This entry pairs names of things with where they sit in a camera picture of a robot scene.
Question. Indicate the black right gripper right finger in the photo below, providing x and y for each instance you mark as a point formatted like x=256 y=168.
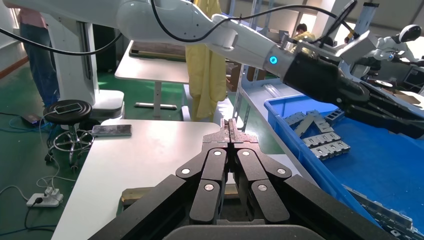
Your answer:
x=251 y=165

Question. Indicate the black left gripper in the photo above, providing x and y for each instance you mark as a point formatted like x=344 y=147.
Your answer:
x=318 y=78

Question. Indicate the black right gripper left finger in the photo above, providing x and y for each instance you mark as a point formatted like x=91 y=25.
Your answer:
x=212 y=165

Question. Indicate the flat brown cardboard piece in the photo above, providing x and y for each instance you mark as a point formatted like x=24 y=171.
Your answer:
x=407 y=98

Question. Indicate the white round disk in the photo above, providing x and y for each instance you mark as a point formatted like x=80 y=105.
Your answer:
x=384 y=83

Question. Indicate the black monitor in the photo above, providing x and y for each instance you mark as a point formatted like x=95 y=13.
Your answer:
x=414 y=78

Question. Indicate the large blue plastic bin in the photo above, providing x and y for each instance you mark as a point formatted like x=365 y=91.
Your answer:
x=364 y=165

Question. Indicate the grey slotted metal rack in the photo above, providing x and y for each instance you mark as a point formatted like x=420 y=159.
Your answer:
x=255 y=96

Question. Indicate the yellow hanging lab coat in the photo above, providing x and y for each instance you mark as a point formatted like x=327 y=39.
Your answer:
x=205 y=89

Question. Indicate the white humanoid robot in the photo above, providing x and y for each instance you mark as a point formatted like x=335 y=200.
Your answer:
x=410 y=33

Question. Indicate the brown cardboard box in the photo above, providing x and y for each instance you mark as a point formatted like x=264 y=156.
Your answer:
x=260 y=73
x=233 y=79

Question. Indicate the dark smartphone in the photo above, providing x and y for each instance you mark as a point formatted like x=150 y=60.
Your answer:
x=68 y=108
x=112 y=130

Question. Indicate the white desk with leg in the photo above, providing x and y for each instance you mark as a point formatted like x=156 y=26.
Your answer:
x=149 y=71

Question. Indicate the man in yellow coat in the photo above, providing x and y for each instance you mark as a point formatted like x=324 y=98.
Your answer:
x=306 y=34

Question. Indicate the dark flat board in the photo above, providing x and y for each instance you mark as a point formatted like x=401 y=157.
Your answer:
x=155 y=49

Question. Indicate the black round stool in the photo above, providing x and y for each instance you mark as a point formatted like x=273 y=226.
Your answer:
x=66 y=117

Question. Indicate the white robot torso column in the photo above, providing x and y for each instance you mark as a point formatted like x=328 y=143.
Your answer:
x=69 y=73

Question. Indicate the white power strip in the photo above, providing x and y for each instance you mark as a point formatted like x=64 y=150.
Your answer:
x=44 y=199

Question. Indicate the dark power bank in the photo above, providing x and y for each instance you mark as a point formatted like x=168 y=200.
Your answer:
x=31 y=119

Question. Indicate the person in blue jeans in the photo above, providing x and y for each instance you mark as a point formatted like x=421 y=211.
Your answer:
x=41 y=66

